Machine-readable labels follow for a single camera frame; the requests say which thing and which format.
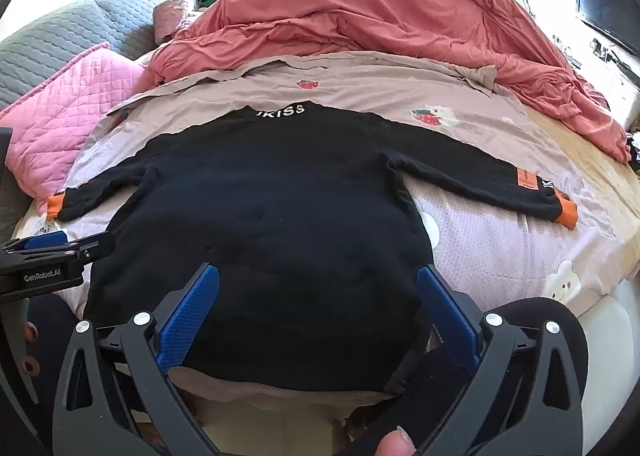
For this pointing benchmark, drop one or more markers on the pink quilted blanket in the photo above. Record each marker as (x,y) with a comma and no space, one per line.
(75,105)

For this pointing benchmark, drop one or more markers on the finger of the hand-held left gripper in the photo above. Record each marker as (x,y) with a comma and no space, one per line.
(47,239)
(92,248)

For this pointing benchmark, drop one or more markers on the white cabinet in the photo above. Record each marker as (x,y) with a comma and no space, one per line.
(617,85)

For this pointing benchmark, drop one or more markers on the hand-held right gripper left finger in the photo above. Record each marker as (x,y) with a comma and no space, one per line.
(192,321)

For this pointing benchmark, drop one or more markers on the person's right hand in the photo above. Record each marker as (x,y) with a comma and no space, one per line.
(397,443)

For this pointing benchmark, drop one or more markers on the black television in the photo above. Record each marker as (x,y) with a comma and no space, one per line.
(605,5)

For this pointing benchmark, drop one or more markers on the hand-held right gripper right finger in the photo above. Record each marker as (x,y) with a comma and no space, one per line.
(447,321)

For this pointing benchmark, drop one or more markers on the coral red duvet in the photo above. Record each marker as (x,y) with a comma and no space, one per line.
(375,10)

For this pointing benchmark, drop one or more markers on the black t-shirt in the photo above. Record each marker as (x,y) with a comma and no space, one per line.
(260,236)

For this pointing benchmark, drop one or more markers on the person's left hand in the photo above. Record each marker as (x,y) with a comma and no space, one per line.
(32,348)

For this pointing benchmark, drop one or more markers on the strawberry printed bed sheet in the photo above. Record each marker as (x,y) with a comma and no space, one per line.
(380,90)

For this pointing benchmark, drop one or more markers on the beige bed sheet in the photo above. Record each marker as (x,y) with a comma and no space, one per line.
(600,196)

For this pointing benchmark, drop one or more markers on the dusty pink small pillow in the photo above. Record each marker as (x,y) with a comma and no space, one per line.
(172,18)

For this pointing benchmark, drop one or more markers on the person's black trousered leg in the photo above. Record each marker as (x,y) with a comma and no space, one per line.
(425,406)

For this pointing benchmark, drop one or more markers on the grey quilted pillow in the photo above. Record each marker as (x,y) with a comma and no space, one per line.
(75,30)

